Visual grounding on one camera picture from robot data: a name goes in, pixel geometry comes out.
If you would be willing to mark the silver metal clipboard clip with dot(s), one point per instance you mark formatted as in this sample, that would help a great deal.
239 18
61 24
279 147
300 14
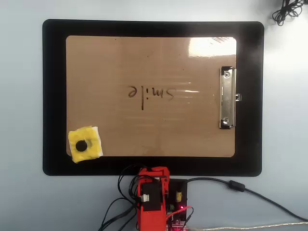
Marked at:
228 96

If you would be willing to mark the brown clipboard board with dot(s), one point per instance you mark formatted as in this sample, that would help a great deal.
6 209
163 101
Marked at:
144 60

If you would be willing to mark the red lit circuit board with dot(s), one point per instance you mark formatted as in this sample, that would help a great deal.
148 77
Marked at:
178 225

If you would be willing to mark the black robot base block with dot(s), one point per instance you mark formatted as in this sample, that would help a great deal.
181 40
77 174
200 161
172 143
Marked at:
176 187

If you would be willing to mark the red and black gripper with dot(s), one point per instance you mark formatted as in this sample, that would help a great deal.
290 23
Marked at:
150 197

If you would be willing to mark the yellow sponge with black knob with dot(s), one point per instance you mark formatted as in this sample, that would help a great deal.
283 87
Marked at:
92 137

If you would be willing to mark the black rectangular mat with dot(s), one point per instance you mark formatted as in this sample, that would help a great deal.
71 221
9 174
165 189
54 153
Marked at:
53 96

